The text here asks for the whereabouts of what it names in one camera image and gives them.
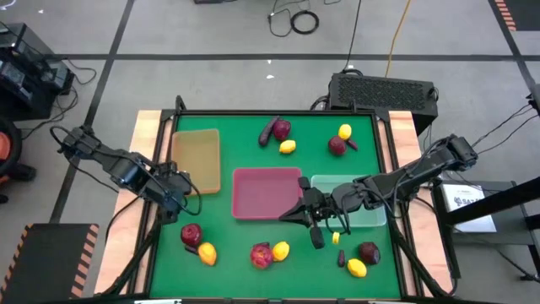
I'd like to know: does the black side stand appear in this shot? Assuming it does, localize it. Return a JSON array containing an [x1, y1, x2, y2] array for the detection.
[[429, 176, 540, 284]]

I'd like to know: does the black equipment cart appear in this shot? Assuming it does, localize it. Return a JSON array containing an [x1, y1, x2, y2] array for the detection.
[[0, 23, 77, 122]]

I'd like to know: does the black hazard-striped floor mat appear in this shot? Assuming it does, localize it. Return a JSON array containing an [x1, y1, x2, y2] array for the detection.
[[493, 0, 540, 33], [0, 222, 100, 304]]

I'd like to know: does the orange-yellow lemon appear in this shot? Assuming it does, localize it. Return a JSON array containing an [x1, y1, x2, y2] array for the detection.
[[197, 242, 218, 267]]

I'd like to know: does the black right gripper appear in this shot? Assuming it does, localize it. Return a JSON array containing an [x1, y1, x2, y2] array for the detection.
[[278, 176, 339, 251]]

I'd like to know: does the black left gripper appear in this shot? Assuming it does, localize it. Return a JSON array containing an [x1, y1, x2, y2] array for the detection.
[[145, 162, 195, 225]]

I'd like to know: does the black computer cable bundle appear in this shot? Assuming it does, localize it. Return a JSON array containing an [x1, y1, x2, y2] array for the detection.
[[310, 95, 335, 112]]

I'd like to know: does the long purple eggplant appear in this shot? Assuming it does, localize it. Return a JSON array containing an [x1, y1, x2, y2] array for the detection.
[[257, 116, 280, 148]]

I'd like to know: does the orange black round device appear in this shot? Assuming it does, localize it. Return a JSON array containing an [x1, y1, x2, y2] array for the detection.
[[0, 116, 38, 204]]

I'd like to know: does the long black cable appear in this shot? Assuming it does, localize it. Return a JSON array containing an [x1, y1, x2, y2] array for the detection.
[[344, 0, 363, 71]]

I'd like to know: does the clear translucent plastic basket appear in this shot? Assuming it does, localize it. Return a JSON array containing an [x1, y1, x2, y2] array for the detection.
[[310, 174, 388, 228]]

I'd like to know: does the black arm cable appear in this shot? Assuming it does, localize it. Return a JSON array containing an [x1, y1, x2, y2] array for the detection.
[[471, 104, 536, 148], [478, 113, 540, 156]]

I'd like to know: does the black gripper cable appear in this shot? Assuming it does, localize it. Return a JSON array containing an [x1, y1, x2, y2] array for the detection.
[[179, 171, 203, 217]]

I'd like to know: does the pink translucent plastic basket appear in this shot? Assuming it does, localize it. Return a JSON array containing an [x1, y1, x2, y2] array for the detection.
[[231, 166, 304, 220]]

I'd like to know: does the orange translucent plastic basket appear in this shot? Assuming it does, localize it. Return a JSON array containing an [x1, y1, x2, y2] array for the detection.
[[170, 128, 222, 196]]

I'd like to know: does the yellow cable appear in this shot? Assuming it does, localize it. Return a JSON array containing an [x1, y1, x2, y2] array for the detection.
[[384, 0, 413, 79]]

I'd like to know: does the white labelled box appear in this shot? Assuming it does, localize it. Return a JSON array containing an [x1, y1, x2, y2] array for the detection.
[[440, 182, 498, 234]]

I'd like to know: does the coiled black cable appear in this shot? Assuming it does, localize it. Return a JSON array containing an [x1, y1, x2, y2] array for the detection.
[[289, 10, 321, 35]]

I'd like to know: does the thin black floor cable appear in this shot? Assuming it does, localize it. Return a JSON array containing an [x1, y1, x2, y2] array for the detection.
[[267, 0, 312, 38]]

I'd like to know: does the red yellow-patched apple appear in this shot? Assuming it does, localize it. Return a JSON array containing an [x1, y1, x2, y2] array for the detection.
[[250, 243, 274, 270]]

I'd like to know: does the black table frame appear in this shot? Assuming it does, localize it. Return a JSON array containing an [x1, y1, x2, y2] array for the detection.
[[99, 95, 459, 304]]

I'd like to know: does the dark red apple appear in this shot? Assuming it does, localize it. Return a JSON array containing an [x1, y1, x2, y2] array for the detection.
[[359, 242, 381, 266], [327, 135, 348, 156], [272, 119, 292, 141], [181, 223, 203, 248]]

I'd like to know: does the black perforated computer case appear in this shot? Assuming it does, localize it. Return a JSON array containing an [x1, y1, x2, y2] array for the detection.
[[328, 72, 439, 136]]

